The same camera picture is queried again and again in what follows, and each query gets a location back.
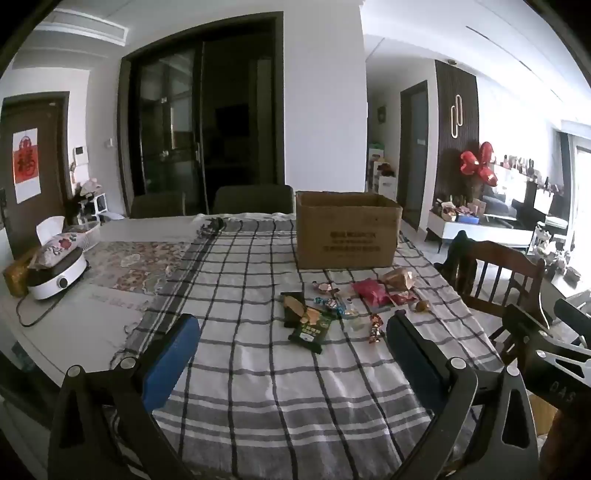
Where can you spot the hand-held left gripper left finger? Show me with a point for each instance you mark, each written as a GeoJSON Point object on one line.
{"type": "Point", "coordinates": [171, 357]}

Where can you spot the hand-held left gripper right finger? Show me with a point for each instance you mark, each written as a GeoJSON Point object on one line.
{"type": "Point", "coordinates": [413, 357]}

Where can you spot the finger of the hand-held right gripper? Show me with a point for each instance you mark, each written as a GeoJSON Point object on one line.
{"type": "Point", "coordinates": [572, 316]}
{"type": "Point", "coordinates": [524, 325]}

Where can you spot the red candy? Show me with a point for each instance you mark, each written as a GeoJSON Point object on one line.
{"type": "Point", "coordinates": [376, 328]}

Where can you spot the brown round candy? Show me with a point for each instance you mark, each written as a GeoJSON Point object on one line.
{"type": "Point", "coordinates": [423, 306]}

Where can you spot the dark red small packet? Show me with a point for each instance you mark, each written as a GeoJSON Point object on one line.
{"type": "Point", "coordinates": [404, 298]}

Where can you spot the red snack packet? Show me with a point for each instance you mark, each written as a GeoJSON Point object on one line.
{"type": "Point", "coordinates": [371, 293]}

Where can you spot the clear jelly cup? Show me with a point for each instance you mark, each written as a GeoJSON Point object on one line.
{"type": "Point", "coordinates": [351, 308]}

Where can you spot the brown snack packet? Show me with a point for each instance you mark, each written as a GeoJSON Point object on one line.
{"type": "Point", "coordinates": [399, 279]}

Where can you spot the blue candy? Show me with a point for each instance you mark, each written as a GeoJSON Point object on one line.
{"type": "Point", "coordinates": [327, 302]}

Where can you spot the green snack packet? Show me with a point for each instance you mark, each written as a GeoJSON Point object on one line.
{"type": "Point", "coordinates": [307, 325]}

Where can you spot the brown cardboard box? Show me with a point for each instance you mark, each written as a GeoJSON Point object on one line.
{"type": "Point", "coordinates": [346, 230]}

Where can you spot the person's right forearm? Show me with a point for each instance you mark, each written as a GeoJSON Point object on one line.
{"type": "Point", "coordinates": [570, 447]}

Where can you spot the brown wooden chair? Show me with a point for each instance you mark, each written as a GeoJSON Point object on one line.
{"type": "Point", "coordinates": [501, 281]}

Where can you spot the dark cloth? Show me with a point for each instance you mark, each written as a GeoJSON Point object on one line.
{"type": "Point", "coordinates": [455, 254]}

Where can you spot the floral table mat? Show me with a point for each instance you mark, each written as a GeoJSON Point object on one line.
{"type": "Point", "coordinates": [134, 265]}

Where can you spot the grey plaid tablecloth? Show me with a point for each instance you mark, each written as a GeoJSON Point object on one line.
{"type": "Point", "coordinates": [277, 378]}

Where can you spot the white tv cabinet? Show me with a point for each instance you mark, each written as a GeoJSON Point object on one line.
{"type": "Point", "coordinates": [471, 230]}

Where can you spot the television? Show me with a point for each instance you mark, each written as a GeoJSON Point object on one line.
{"type": "Point", "coordinates": [512, 198]}

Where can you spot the white electric cooker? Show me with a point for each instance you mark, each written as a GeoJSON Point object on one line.
{"type": "Point", "coordinates": [57, 279]}

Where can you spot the dark green chair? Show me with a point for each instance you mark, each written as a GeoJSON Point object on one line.
{"type": "Point", "coordinates": [157, 205]}
{"type": "Point", "coordinates": [254, 200]}

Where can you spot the floral pouch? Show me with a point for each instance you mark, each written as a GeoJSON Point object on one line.
{"type": "Point", "coordinates": [55, 249]}

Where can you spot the red flower decoration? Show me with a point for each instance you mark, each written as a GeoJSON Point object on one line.
{"type": "Point", "coordinates": [478, 164]}

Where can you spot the white small shelf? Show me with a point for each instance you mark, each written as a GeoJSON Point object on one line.
{"type": "Point", "coordinates": [94, 207]}

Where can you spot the brown paper box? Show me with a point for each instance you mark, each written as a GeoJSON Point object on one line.
{"type": "Point", "coordinates": [16, 277]}

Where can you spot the white storage drawers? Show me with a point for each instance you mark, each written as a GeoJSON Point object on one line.
{"type": "Point", "coordinates": [382, 177]}

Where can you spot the brown entrance door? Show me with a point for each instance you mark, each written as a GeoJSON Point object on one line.
{"type": "Point", "coordinates": [44, 221]}

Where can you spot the dark interior door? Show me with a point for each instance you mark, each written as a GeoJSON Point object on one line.
{"type": "Point", "coordinates": [414, 157]}

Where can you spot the white intercom panel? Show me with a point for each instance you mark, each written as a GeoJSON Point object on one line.
{"type": "Point", "coordinates": [81, 155]}

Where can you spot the dark glass sliding door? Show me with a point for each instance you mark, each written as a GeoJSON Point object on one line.
{"type": "Point", "coordinates": [198, 120]}

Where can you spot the red paper poster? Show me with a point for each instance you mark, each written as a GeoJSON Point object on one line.
{"type": "Point", "coordinates": [27, 166]}

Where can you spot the ceiling air vent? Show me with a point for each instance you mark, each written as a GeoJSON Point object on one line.
{"type": "Point", "coordinates": [83, 28]}

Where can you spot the white wall ornament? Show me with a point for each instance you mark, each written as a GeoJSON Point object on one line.
{"type": "Point", "coordinates": [457, 115]}

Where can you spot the small wall picture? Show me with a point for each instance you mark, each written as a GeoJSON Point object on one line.
{"type": "Point", "coordinates": [382, 115]}

